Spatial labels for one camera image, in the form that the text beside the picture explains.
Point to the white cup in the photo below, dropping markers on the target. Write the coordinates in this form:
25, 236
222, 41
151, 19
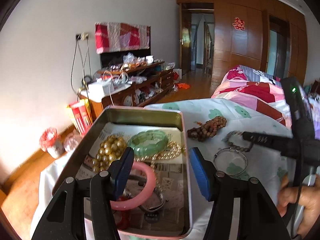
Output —
150, 59

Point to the pink metal tin box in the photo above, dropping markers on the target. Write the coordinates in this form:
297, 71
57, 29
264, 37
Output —
140, 116

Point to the red paper-cut decoration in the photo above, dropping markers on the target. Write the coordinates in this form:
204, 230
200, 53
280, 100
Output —
238, 24

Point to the clear plastic bag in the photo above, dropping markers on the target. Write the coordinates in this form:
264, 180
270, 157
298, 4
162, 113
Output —
129, 58

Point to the white cardboard box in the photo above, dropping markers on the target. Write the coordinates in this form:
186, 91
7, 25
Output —
100, 88

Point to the orange red plastic bag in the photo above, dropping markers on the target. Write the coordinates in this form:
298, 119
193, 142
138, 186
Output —
182, 86

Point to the grey striped floral quilt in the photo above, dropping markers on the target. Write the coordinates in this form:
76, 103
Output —
250, 72

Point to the wooden door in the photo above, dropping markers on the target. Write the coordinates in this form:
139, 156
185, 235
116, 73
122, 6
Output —
186, 55

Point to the metal watch band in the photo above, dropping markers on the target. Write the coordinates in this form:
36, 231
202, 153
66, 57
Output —
152, 203

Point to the silver bangle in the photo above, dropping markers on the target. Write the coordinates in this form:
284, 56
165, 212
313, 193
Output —
246, 163

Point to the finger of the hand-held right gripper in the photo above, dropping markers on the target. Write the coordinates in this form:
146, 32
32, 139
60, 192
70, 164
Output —
265, 140

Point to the person's right hand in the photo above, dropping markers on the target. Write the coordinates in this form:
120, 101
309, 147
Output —
312, 205

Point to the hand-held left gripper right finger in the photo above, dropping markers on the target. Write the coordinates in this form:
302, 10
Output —
200, 175

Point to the wooden wardrobe wall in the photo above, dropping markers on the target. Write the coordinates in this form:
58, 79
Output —
240, 50

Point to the wooden television cabinet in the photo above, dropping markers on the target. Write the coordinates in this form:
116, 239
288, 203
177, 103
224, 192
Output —
167, 77

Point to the printed paper liner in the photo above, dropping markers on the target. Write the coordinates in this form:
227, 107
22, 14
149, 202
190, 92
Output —
172, 180

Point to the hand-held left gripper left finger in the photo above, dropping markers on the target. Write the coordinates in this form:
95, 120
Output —
122, 175

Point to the black television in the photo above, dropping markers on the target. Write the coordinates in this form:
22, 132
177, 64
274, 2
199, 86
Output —
112, 57

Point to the red pink television cover cloth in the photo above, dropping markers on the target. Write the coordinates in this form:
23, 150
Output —
120, 36

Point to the pink red patchwork quilt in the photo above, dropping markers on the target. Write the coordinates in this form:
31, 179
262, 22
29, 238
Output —
252, 92

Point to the red yellow carton box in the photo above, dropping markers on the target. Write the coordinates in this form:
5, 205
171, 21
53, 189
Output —
81, 117

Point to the pink bangle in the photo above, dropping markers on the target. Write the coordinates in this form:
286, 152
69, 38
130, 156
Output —
150, 180

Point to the white red paper bag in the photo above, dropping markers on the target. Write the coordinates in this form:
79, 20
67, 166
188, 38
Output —
178, 75

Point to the red white plastic bag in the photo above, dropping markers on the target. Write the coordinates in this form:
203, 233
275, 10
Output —
50, 140

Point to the wall power outlet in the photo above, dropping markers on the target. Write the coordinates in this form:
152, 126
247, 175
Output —
82, 36

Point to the crumpled clear plastic wrap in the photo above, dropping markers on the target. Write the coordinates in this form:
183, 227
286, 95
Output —
73, 142

